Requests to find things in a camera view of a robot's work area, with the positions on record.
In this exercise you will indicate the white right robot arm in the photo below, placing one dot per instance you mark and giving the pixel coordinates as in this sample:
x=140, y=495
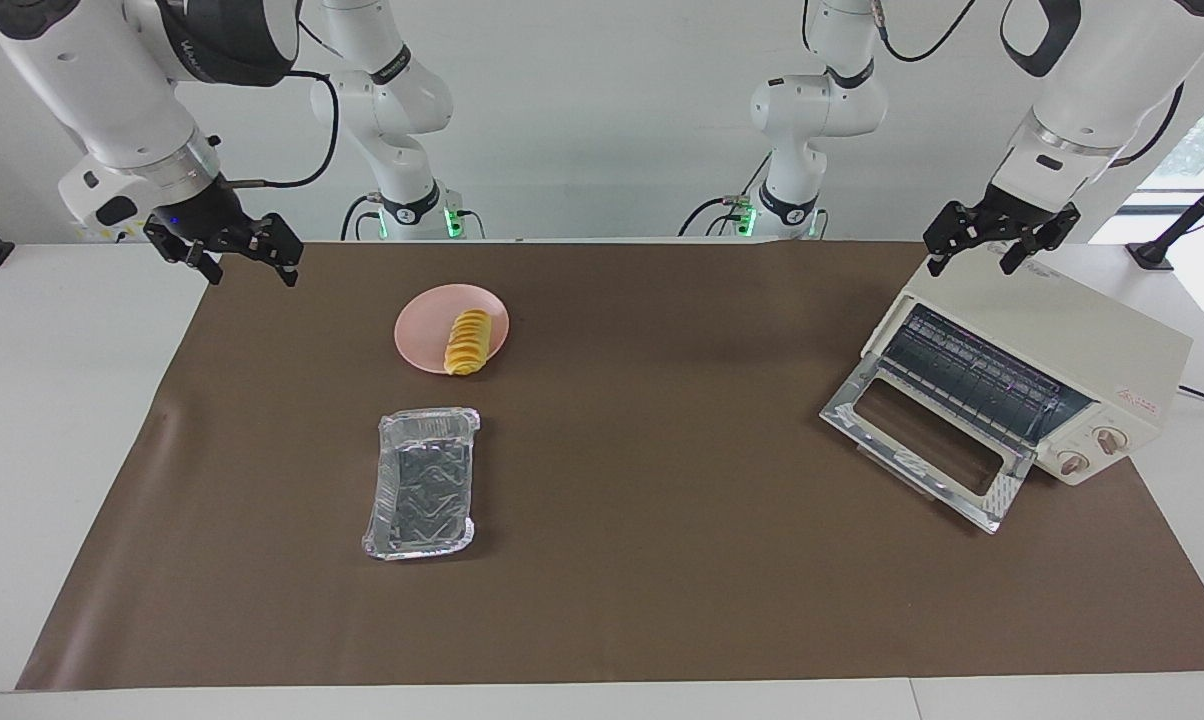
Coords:
x=112, y=90

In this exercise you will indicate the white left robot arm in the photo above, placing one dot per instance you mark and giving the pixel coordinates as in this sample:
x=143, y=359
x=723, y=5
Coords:
x=1092, y=80

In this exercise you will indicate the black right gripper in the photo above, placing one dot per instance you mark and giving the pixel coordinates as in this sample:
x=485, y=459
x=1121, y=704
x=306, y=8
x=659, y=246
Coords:
x=212, y=215

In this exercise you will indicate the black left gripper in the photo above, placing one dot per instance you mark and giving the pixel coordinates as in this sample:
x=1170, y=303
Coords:
x=1012, y=215

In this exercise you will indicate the brown table mat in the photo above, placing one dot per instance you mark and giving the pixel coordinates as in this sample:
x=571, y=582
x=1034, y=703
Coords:
x=612, y=600

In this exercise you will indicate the pink round plate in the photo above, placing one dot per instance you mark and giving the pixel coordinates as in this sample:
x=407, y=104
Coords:
x=424, y=330

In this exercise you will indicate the yellow ridged bread loaf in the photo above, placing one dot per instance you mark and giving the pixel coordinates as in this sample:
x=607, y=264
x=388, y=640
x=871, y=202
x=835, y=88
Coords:
x=468, y=342

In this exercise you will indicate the glass oven door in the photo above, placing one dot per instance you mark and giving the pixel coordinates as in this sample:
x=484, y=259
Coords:
x=847, y=415

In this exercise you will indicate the silver aluminium foil tray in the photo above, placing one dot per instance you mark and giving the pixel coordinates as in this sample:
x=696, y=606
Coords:
x=422, y=485

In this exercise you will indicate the black camera stand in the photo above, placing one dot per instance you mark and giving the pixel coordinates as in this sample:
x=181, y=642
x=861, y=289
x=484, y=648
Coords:
x=1187, y=215

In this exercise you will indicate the cream oven knob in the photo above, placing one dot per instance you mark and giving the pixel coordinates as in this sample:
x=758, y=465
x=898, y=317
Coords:
x=1112, y=438
x=1074, y=462

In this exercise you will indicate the cream toaster oven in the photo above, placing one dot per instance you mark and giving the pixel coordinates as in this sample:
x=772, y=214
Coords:
x=1062, y=320

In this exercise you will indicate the white wall socket box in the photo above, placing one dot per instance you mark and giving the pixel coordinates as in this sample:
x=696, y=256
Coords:
x=102, y=232

